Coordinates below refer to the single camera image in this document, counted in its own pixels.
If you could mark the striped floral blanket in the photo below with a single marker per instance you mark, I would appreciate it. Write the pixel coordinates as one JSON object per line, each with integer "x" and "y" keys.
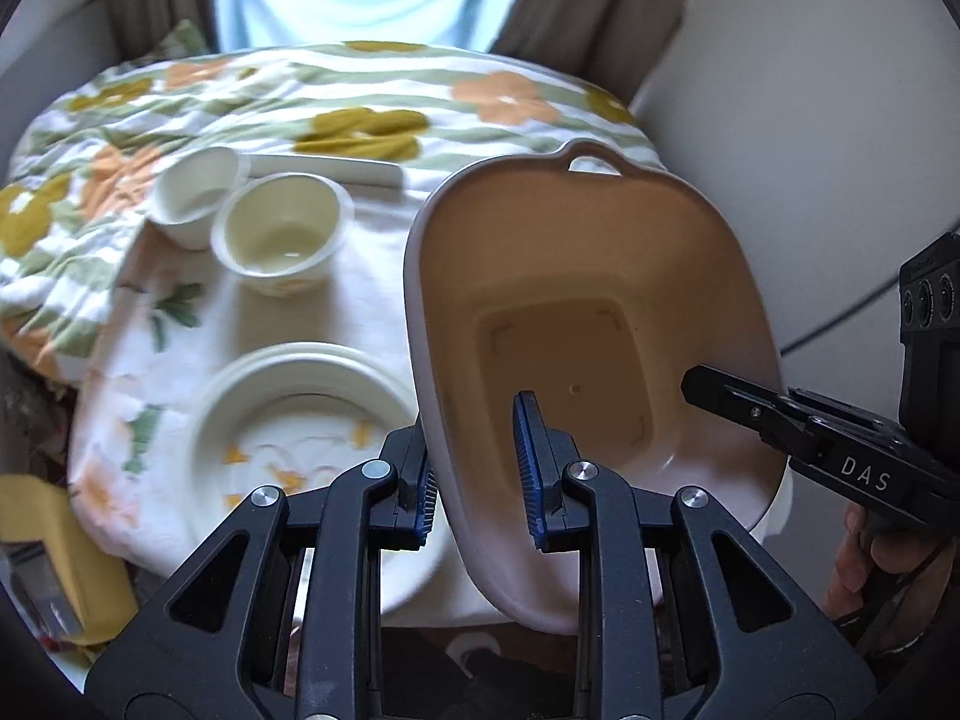
{"x": 225, "y": 105}

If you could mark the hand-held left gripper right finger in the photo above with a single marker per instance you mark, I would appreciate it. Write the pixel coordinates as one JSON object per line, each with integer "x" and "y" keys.
{"x": 529, "y": 465}

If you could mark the cream round bowl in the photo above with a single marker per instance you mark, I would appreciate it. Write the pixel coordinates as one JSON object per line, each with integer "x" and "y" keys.
{"x": 281, "y": 232}

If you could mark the person's right hand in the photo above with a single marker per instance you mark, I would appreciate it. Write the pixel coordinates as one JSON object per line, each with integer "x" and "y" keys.
{"x": 847, "y": 562}

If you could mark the white floral tablecloth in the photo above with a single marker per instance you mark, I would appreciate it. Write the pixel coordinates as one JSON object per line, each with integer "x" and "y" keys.
{"x": 172, "y": 360}

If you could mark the white plastic bar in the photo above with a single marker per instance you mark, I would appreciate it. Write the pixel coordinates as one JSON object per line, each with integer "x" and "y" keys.
{"x": 330, "y": 169}

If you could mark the floral pillow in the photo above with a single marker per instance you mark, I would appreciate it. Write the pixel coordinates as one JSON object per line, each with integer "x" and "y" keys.
{"x": 180, "y": 37}

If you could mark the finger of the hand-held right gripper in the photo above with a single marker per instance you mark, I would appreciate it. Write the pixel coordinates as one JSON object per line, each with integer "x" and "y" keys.
{"x": 731, "y": 397}

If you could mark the floral print plate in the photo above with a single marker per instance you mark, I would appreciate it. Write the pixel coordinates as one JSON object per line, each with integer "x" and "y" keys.
{"x": 300, "y": 420}

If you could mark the grey headboard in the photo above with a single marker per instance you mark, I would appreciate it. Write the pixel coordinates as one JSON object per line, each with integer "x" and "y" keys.
{"x": 45, "y": 67}

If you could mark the white round bowl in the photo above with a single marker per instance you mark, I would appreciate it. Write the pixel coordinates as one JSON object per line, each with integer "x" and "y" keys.
{"x": 191, "y": 195}

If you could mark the beige plastic wash basin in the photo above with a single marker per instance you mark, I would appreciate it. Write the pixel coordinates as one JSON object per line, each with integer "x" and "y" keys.
{"x": 600, "y": 277}

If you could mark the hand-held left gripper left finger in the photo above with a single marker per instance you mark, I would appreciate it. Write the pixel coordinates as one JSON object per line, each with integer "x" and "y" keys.
{"x": 426, "y": 499}

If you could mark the yellow object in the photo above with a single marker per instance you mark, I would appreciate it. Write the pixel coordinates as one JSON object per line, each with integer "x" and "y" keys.
{"x": 67, "y": 540}

